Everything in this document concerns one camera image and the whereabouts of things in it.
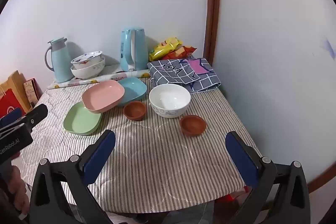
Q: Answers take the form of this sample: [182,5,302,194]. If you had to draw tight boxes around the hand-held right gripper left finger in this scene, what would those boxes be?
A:
[29,130,116,224]

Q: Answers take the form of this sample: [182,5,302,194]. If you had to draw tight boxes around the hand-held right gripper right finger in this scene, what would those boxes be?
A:
[225,131,311,224]

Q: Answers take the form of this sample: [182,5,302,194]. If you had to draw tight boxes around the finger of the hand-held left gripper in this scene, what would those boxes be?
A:
[14,104,48,132]
[0,108,22,128]

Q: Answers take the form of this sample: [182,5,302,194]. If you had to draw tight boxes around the green plate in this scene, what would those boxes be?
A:
[63,102,103,136]

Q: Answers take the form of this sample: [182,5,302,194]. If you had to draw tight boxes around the small brown bowl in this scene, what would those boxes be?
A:
[122,101,147,122]
[180,115,207,136]

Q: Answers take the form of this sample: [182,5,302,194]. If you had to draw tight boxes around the pink plate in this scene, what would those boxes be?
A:
[82,80,125,113]

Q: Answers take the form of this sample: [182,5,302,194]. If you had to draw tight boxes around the blue plate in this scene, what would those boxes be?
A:
[117,77,147,106]

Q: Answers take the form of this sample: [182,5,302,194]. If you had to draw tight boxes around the white ceramic bowl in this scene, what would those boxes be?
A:
[149,84,191,119]

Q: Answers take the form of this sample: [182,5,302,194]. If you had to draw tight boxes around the person's left hand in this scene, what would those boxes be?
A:
[0,153,30,218]

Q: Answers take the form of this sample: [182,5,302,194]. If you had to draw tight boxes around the red paper bag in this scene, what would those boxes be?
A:
[0,88,27,119]

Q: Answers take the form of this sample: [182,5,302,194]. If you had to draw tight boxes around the brown paper bag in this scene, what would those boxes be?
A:
[0,70,33,114]

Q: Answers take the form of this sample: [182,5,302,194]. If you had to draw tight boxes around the red item under table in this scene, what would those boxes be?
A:
[215,186,252,204]

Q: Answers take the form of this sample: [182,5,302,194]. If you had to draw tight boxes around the striped grey tablecloth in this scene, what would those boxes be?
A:
[20,77,263,214]

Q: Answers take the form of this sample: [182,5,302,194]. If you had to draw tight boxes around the light blue thermos jug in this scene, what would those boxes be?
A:
[45,38,75,83]

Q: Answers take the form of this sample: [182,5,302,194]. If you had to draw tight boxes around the rolled floral table mat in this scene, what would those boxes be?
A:
[47,69,151,90]

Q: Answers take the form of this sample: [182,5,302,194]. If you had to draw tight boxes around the grey patterned white bowl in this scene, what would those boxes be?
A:
[70,57,106,80]

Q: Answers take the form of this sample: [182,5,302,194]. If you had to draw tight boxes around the red patterned white bowl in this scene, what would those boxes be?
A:
[71,51,103,69]

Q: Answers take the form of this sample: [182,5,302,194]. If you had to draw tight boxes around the brown wooden baseboard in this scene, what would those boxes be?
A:
[307,174,332,193]

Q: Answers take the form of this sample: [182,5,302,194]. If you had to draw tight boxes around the folded grey checkered cloth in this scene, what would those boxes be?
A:
[147,57,221,94]

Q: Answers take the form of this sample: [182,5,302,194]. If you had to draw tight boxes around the light blue electric kettle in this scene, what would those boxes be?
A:
[120,28,150,72]

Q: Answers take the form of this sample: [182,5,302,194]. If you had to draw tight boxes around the red chips bag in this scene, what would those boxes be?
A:
[161,46,197,60]

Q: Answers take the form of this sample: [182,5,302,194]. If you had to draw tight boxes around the yellow chips bag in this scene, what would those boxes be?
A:
[149,38,182,62]

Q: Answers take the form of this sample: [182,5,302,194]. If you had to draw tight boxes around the brown wooden door frame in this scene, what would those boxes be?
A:
[203,0,221,64]

